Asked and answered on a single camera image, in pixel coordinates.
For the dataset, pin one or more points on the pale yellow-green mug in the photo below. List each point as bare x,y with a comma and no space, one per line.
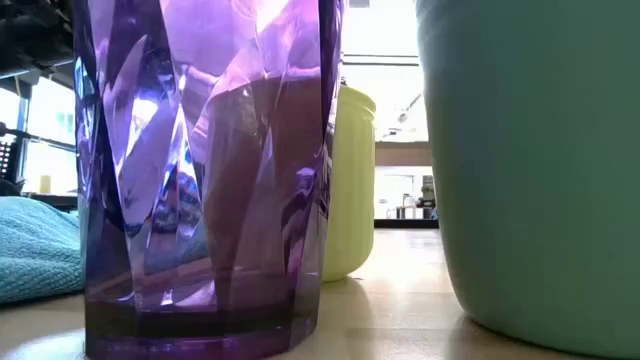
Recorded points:
350,200

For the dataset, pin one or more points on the purple faceted plastic cup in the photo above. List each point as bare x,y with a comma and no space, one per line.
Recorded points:
210,200

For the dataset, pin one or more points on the mint green plastic cup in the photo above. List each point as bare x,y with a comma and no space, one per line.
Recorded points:
540,175

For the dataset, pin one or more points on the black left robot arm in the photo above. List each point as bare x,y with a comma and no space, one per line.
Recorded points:
35,30

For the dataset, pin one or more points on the yellow cylinder by window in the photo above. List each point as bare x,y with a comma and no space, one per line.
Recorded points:
44,184

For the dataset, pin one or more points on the teal knitted towel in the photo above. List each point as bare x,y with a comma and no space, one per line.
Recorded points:
35,250

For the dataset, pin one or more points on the black perforated panel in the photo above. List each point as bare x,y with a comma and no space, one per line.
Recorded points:
5,160

